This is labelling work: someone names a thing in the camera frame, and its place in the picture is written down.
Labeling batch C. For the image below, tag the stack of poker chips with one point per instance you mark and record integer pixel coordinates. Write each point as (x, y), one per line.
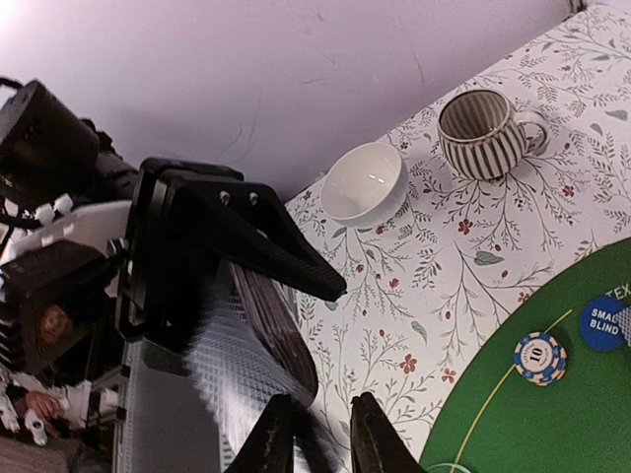
(540, 359)

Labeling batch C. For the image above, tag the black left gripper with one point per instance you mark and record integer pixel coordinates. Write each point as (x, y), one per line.
(179, 210)

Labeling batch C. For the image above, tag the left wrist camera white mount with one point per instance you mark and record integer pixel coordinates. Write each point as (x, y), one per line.
(93, 225)

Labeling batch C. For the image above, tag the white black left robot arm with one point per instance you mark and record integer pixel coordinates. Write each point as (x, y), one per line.
(53, 162)

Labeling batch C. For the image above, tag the round green poker mat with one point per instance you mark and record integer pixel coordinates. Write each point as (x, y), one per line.
(550, 390)

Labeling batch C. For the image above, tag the blue small blind button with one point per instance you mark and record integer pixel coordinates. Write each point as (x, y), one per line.
(599, 324)

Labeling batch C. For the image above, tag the clear round dealer button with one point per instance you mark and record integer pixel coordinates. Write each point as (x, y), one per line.
(447, 467)

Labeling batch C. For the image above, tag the blue checkered playing card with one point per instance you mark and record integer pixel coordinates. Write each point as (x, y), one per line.
(623, 318)

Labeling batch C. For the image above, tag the white ceramic bowl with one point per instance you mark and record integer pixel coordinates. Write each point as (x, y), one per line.
(365, 187)

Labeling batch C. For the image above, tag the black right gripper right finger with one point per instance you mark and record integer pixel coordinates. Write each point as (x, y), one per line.
(374, 443)

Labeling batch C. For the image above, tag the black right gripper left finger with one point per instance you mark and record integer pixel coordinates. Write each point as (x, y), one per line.
(269, 448)

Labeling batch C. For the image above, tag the striped ceramic mug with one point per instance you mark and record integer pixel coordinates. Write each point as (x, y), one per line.
(483, 136)

